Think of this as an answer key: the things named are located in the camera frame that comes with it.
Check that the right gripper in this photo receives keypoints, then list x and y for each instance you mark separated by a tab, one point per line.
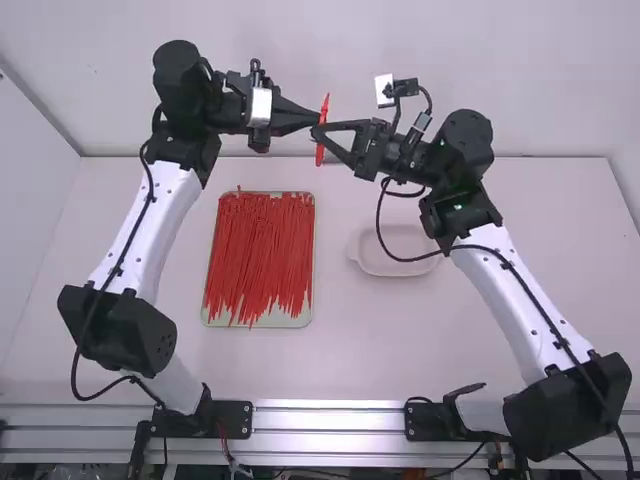
372	150

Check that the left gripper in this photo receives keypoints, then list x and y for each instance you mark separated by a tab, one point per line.
240	81

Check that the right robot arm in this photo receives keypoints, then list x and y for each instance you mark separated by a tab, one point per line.
510	300

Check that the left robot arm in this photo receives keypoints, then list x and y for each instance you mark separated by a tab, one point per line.
150	220

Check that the white dish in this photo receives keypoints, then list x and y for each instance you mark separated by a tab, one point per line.
400	240

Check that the pale tray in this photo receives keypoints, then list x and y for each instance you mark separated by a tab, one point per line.
295	323

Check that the silver rails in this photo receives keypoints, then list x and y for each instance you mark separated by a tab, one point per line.
325	425

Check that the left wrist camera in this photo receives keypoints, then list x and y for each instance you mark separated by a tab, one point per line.
260	107

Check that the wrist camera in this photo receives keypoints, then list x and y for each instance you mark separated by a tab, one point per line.
382	97
260	107

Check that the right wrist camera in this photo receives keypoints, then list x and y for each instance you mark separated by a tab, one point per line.
382	97

